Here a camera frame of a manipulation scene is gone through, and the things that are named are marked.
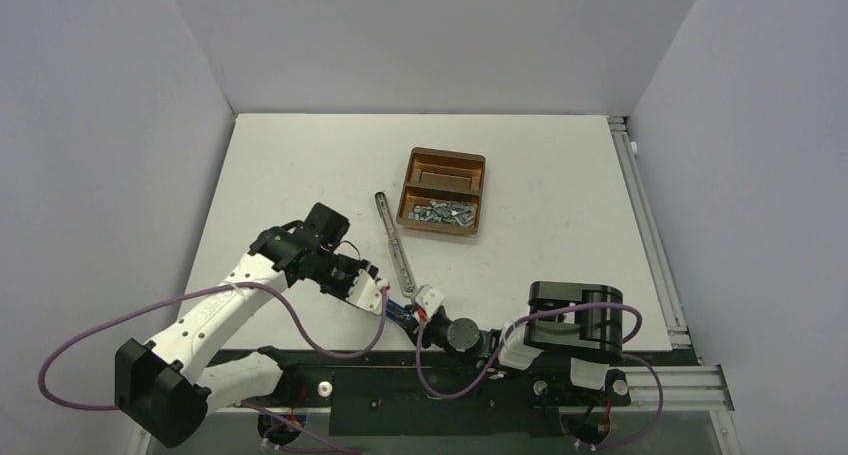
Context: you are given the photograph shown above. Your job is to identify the brown wooden tray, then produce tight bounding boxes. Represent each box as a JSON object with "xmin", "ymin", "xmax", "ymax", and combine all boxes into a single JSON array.
[{"xmin": 395, "ymin": 147, "xmax": 486, "ymax": 236}]

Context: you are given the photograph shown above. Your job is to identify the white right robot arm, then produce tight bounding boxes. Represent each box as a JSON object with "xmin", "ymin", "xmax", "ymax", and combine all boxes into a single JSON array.
[{"xmin": 401, "ymin": 281, "xmax": 642, "ymax": 403}]

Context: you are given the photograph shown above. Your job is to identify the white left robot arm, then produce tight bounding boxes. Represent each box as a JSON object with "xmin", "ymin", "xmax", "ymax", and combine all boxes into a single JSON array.
[{"xmin": 115, "ymin": 203, "xmax": 389, "ymax": 448}]

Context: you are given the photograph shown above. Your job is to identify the pile of grey staples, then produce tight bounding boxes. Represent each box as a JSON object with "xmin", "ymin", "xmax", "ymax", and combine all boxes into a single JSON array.
[{"xmin": 407, "ymin": 200, "xmax": 477, "ymax": 228}]

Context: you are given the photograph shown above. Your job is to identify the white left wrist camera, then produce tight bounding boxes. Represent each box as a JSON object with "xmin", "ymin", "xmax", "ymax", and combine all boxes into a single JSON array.
[{"xmin": 345, "ymin": 269, "xmax": 390, "ymax": 315}]

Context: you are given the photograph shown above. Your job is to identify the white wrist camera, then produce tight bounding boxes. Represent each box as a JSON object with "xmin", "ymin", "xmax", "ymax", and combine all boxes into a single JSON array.
[
  {"xmin": 345, "ymin": 269, "xmax": 390, "ymax": 315},
  {"xmin": 412, "ymin": 285, "xmax": 445, "ymax": 320}
]

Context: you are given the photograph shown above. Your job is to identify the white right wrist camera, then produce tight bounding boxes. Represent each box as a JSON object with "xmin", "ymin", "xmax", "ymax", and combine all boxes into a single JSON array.
[{"xmin": 412, "ymin": 285, "xmax": 445, "ymax": 320}]

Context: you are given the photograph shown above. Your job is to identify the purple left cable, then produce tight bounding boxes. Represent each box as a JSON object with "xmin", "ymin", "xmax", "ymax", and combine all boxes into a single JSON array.
[{"xmin": 37, "ymin": 280, "xmax": 392, "ymax": 455}]

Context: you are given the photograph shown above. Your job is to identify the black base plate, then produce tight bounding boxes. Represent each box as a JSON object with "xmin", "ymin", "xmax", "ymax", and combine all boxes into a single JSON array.
[{"xmin": 250, "ymin": 351, "xmax": 659, "ymax": 437}]

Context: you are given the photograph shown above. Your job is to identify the aluminium rail frame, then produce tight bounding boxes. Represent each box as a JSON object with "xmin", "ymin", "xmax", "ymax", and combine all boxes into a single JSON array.
[{"xmin": 135, "ymin": 115, "xmax": 743, "ymax": 455}]

